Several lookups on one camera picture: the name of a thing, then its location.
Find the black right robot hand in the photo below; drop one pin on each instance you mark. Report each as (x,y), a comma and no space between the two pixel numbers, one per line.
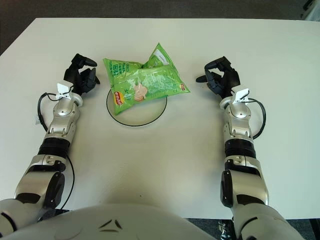
(228,82)

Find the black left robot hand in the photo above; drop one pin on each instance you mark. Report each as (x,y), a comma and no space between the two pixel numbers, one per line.
(75,80)

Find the green chips bag with logo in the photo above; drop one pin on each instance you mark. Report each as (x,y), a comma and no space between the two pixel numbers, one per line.
(115,75)

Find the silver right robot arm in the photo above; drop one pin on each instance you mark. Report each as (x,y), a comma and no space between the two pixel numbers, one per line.
(240,130)

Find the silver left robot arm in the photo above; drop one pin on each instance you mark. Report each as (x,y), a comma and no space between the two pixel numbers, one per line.
(61,125)

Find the white plate with black rim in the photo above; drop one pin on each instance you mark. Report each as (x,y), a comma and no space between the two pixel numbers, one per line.
(140,115)

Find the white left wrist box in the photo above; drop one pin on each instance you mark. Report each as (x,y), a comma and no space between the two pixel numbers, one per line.
(62,88)

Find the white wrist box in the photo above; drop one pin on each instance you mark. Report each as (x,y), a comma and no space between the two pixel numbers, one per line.
(241,95)
(62,88)

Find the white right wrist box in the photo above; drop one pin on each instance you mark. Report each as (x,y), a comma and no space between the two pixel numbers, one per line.
(241,95)

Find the grey background object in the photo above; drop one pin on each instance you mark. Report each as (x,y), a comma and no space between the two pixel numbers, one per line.
(313,10)

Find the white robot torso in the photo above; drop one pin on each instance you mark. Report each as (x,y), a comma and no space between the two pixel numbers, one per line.
(112,220)

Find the metal part under table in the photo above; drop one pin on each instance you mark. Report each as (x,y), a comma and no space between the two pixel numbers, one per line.
(223,231)

